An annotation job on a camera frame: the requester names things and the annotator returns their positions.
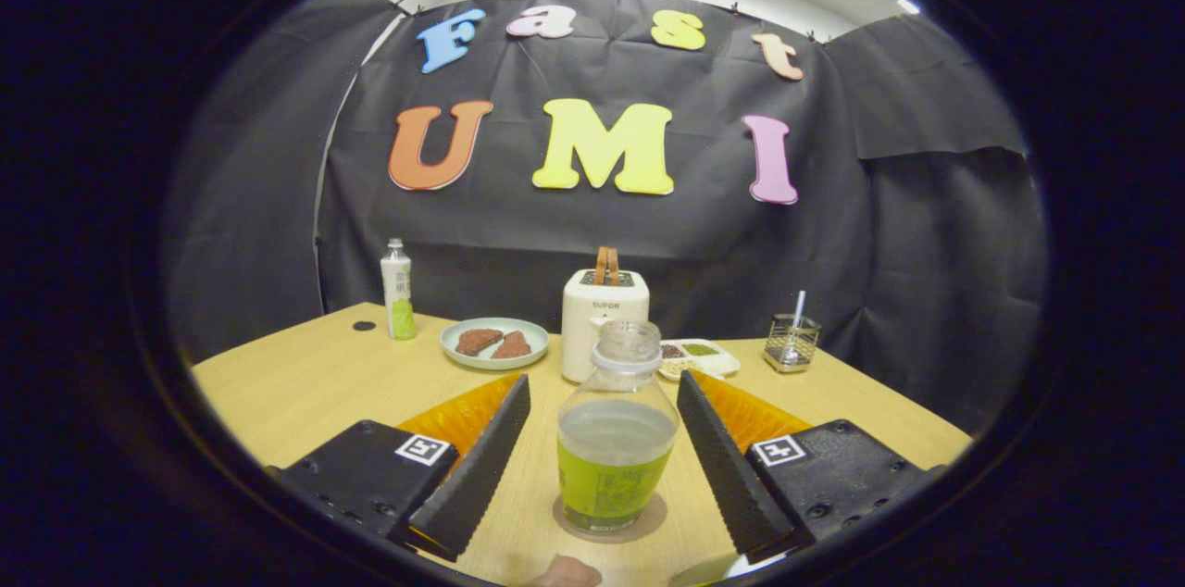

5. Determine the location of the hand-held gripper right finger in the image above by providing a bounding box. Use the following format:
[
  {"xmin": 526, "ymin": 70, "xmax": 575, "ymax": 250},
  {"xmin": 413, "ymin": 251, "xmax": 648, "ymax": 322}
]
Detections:
[{"xmin": 676, "ymin": 371, "xmax": 936, "ymax": 565}]

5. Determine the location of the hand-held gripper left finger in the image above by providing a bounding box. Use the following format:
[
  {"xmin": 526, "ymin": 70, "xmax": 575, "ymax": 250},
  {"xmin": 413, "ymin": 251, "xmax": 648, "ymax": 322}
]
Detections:
[{"xmin": 268, "ymin": 374, "xmax": 533, "ymax": 562}]

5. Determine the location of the round brown coaster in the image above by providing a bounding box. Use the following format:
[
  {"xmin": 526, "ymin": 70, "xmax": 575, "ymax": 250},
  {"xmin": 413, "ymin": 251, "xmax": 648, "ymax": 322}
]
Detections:
[{"xmin": 553, "ymin": 492, "xmax": 667, "ymax": 543}]

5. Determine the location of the clear juice bottle green label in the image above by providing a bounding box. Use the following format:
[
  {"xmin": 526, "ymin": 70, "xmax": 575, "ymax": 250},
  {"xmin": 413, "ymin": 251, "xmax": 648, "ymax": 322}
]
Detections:
[{"xmin": 556, "ymin": 320, "xmax": 681, "ymax": 533}]

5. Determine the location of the slim white green bottle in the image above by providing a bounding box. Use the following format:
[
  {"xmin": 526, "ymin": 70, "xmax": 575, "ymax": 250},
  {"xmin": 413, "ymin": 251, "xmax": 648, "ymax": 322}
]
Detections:
[{"xmin": 380, "ymin": 238, "xmax": 418, "ymax": 342}]

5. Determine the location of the pale green plate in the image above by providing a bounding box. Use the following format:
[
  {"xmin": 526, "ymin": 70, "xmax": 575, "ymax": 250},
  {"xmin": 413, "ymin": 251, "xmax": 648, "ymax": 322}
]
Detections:
[{"xmin": 440, "ymin": 318, "xmax": 550, "ymax": 371}]

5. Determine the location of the white divided dish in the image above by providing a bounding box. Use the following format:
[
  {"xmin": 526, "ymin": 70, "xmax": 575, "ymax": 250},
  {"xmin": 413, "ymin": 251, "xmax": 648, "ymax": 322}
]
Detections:
[{"xmin": 659, "ymin": 339, "xmax": 742, "ymax": 381}]

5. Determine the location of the clear glass holder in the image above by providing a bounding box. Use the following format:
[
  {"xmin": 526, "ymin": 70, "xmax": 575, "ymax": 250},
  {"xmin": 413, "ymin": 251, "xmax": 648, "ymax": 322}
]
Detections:
[{"xmin": 763, "ymin": 314, "xmax": 822, "ymax": 373}]

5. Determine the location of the white toaster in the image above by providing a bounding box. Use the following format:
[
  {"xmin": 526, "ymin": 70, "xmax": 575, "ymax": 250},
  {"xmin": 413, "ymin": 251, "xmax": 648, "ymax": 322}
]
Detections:
[{"xmin": 561, "ymin": 269, "xmax": 650, "ymax": 384}]

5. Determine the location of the wooden table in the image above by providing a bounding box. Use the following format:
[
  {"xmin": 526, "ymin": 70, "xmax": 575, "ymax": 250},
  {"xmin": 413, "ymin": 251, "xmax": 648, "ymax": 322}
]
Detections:
[{"xmin": 190, "ymin": 302, "xmax": 975, "ymax": 587}]

